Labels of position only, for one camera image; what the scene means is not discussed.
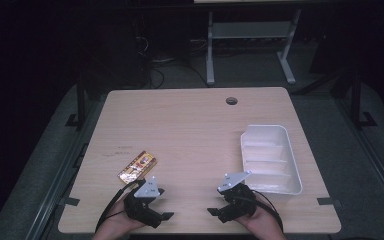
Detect white plastic divided bin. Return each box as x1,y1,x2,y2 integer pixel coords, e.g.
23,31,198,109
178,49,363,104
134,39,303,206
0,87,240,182
239,124,304,197

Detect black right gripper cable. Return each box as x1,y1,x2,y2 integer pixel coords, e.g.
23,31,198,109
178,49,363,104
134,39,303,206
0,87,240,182
246,189,285,233

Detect white metal stand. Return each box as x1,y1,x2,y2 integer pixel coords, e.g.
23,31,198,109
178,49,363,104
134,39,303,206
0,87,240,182
205,8,303,87

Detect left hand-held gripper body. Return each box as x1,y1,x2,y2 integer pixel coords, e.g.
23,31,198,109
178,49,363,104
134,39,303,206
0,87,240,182
123,176,164,230

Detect yellow foil snack packet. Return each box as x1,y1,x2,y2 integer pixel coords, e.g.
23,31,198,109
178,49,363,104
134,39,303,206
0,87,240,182
116,150,159,185

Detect black metal stand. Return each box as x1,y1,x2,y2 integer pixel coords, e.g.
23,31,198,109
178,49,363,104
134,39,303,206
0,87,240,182
348,69,378,130
64,49,88,131

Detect person's left hand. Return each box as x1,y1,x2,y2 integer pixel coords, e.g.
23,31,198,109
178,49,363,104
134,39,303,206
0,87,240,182
101,196,148,236

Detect grey table bracket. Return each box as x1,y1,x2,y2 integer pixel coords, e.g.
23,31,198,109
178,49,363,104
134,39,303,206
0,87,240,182
59,196,81,207
316,196,342,207

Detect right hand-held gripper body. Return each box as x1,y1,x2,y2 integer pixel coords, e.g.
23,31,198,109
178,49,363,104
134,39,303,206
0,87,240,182
216,170,258,224

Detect black floor cables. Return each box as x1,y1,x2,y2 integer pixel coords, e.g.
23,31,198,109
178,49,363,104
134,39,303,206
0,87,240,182
134,34,209,89

